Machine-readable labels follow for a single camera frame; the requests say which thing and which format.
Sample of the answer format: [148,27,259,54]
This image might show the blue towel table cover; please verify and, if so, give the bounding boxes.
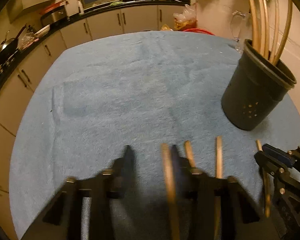
[9,31,300,239]

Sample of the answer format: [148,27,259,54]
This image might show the green dish cloth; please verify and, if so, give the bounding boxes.
[110,1,125,7]

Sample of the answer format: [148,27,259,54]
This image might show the white bowl on counter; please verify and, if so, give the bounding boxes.
[34,24,50,38]

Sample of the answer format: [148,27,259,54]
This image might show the clear glass mug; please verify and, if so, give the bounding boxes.
[230,10,253,54]

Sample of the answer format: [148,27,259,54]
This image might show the wooden chopstick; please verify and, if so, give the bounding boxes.
[184,140,196,167]
[214,136,223,239]
[161,143,180,240]
[256,139,271,218]

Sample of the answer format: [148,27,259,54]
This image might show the steel toaster box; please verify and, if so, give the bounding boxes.
[40,5,68,27]

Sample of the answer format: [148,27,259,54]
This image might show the lower kitchen cabinets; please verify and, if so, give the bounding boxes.
[0,10,188,239]

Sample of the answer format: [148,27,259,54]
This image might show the chopstick in holder far right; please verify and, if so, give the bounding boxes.
[273,0,293,65]

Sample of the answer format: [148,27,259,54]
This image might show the black wok with lid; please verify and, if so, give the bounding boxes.
[0,25,26,65]

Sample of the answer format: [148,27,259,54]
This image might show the chopstick in holder far left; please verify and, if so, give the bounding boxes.
[249,0,260,52]

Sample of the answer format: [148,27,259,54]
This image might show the black perforated utensil holder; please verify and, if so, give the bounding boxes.
[221,39,296,131]

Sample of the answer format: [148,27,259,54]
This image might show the chopstick in holder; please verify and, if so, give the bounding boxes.
[269,0,280,64]
[273,0,293,65]
[262,0,269,60]
[249,0,260,52]
[258,0,266,56]

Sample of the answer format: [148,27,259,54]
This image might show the yellow plastic bag on floor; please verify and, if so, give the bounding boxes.
[173,4,197,31]

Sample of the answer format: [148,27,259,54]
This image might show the red plastic basin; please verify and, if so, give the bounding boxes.
[183,28,214,36]

